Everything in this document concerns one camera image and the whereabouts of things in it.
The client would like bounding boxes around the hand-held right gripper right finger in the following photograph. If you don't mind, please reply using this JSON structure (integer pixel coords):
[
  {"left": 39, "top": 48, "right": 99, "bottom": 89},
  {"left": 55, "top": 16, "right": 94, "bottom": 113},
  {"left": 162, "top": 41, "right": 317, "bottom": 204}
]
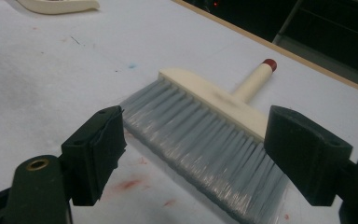
[{"left": 262, "top": 105, "right": 354, "bottom": 207}]

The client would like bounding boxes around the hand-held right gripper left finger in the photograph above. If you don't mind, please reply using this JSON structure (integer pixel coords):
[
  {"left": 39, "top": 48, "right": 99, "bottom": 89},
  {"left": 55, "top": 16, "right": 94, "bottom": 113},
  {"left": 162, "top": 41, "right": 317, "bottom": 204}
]
[{"left": 60, "top": 105, "right": 128, "bottom": 207}]

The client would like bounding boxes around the cream brush with grey bristles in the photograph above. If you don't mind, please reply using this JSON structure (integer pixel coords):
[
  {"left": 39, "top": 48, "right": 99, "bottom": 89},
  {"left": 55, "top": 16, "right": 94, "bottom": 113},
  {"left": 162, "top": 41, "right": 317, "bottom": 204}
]
[{"left": 118, "top": 58, "right": 291, "bottom": 224}]

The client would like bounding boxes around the cream plastic dustpan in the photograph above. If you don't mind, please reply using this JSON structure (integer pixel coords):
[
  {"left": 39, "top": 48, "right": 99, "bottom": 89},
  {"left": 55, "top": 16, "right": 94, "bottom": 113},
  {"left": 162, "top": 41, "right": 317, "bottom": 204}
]
[{"left": 15, "top": 0, "right": 102, "bottom": 16}]

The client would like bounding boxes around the metal desk frame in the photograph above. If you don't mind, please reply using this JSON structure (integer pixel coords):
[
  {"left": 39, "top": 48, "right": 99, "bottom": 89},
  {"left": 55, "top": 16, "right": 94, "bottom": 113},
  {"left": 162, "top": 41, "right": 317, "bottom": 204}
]
[{"left": 272, "top": 0, "right": 358, "bottom": 91}]

